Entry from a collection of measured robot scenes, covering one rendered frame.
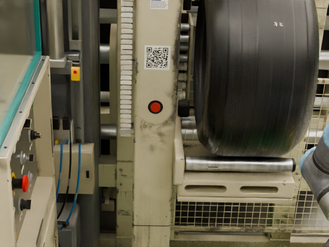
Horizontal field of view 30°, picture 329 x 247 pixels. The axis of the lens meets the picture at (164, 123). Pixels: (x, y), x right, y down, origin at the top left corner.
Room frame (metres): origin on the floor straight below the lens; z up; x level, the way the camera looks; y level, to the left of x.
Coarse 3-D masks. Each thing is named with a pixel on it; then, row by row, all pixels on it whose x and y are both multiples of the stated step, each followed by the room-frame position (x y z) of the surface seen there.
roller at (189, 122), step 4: (188, 116) 1.92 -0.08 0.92; (192, 116) 1.92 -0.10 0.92; (184, 120) 1.90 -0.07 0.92; (188, 120) 1.90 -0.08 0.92; (192, 120) 1.90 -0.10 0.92; (184, 124) 1.89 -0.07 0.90; (188, 124) 1.90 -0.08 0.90; (192, 124) 1.90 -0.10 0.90; (188, 128) 1.90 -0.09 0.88; (192, 128) 1.90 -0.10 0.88; (196, 128) 1.90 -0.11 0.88
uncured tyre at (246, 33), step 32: (224, 0) 1.63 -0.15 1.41; (256, 0) 1.62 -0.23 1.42; (288, 0) 1.63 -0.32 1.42; (224, 32) 1.56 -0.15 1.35; (256, 32) 1.55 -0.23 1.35; (288, 32) 1.56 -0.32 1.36; (224, 64) 1.52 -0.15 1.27; (256, 64) 1.51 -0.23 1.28; (288, 64) 1.52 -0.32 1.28; (224, 96) 1.50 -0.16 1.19; (256, 96) 1.49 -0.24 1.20; (288, 96) 1.50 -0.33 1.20; (224, 128) 1.51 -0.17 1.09; (256, 128) 1.51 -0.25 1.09; (288, 128) 1.51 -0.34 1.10
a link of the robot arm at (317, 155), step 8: (328, 128) 1.23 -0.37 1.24; (328, 136) 1.22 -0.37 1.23; (320, 144) 1.24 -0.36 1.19; (328, 144) 1.22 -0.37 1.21; (320, 152) 1.24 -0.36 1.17; (328, 152) 1.22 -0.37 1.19; (320, 160) 1.24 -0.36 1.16; (328, 160) 1.22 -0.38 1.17; (320, 168) 1.24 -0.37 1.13; (328, 168) 1.22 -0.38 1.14
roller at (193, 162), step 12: (192, 156) 1.64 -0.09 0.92; (204, 156) 1.64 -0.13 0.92; (216, 156) 1.64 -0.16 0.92; (228, 156) 1.65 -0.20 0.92; (192, 168) 1.62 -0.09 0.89; (204, 168) 1.62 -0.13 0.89; (216, 168) 1.62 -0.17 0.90; (228, 168) 1.62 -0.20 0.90; (240, 168) 1.62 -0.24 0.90; (252, 168) 1.62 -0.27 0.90; (264, 168) 1.62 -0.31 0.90; (276, 168) 1.63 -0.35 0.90; (288, 168) 1.63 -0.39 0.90
